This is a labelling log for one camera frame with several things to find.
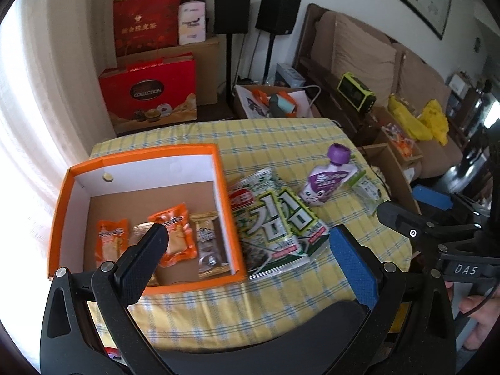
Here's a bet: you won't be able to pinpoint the cardboard box with papers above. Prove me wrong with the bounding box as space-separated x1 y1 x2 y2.
233 83 313 120

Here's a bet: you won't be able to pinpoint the open brown cardboard box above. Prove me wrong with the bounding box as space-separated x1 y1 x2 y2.
357 144 420 215

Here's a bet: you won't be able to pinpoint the black speaker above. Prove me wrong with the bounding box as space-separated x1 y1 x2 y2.
214 0 252 34
255 0 302 36

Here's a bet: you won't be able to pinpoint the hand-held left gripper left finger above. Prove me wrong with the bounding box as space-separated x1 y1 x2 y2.
39 222 173 375

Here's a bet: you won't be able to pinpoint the brown sofa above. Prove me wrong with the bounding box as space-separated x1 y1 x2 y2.
293 3 469 180

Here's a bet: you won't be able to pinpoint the white tissue pack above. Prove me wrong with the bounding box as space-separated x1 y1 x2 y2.
178 1 206 45

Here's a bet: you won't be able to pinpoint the person's right hand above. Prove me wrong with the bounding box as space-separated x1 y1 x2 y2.
445 281 500 350

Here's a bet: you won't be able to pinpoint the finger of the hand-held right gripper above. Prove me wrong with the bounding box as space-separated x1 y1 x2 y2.
412 185 493 219
376 200 485 258

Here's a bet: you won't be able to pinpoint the beige sofa cushion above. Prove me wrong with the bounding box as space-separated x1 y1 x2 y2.
332 12 397 98
398 52 452 102

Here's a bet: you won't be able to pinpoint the green white snack packet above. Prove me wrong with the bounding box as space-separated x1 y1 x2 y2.
349 172 385 217

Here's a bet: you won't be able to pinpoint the grey storage boxes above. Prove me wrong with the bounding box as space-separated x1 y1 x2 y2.
445 71 483 126

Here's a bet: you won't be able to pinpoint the red gift box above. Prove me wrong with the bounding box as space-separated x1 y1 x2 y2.
98 52 198 135

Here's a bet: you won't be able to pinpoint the teal grey handheld device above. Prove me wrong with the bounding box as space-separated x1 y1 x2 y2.
267 94 298 118

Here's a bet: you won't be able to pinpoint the purple jelly pouch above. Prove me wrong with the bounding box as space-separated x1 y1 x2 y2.
299 143 358 207

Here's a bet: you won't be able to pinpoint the green black radio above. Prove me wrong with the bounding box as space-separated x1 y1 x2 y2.
337 72 377 115

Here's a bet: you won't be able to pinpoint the orange cardboard box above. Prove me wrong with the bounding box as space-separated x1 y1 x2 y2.
47 144 248 295

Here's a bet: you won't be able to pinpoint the white curtain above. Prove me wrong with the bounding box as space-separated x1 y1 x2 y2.
0 4 114 321

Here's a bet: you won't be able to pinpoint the green seaweed snack packet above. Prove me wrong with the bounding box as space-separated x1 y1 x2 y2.
228 168 331 276
246 242 331 283

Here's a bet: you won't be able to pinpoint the cardboard box with snacks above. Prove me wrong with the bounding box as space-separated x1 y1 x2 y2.
373 107 424 165

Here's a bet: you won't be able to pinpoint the yellow plastic bag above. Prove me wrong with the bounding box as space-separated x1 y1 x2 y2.
388 94 434 141
418 99 450 145

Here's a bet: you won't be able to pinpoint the orange snack packet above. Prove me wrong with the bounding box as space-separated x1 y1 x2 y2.
96 219 129 272
148 203 198 268

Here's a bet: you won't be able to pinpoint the white charging cable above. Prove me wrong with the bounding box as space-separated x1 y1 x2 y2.
302 85 322 107

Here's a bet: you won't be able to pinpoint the dark red gift bag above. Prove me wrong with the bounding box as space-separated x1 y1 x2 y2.
113 0 182 57

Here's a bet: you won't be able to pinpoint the large brown cardboard box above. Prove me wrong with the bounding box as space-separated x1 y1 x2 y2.
117 35 220 106

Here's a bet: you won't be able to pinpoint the white blue product box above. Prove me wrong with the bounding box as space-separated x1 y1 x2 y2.
275 62 306 88

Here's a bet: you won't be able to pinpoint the printed paper sheet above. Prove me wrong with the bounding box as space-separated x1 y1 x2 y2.
236 85 274 119

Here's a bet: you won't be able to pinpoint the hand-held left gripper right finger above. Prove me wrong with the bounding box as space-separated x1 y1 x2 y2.
329 224 458 375

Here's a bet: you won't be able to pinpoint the black speaker stand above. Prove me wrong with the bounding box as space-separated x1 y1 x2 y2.
226 33 235 118
263 34 276 84

